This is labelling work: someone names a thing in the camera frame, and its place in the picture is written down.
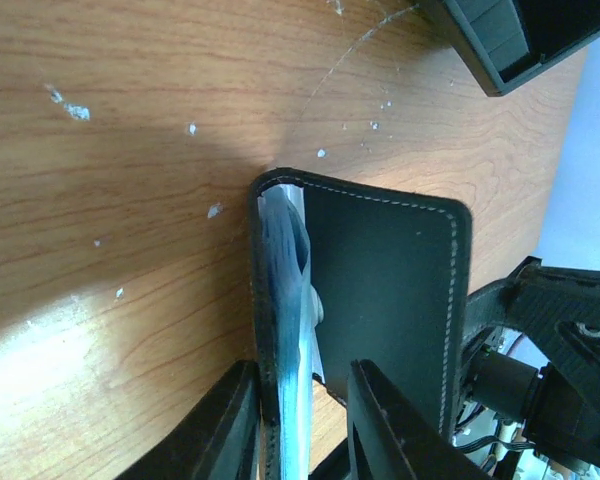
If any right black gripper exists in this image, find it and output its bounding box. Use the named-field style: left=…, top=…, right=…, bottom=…
left=460, top=257, right=600, bottom=472

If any blue credit card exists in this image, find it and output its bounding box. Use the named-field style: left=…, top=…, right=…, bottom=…
left=258, top=184, right=324, bottom=479

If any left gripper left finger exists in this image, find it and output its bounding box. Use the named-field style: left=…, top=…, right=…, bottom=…
left=118, top=360, right=260, bottom=479

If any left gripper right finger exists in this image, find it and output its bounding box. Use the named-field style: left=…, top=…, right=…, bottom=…
left=347, top=360, right=489, bottom=480

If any black leather card holder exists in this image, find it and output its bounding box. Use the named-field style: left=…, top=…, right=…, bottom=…
left=247, top=168, right=471, bottom=479

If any yellow plastic bin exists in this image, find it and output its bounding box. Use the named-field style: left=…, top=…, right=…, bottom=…
left=420, top=0, right=600, bottom=97

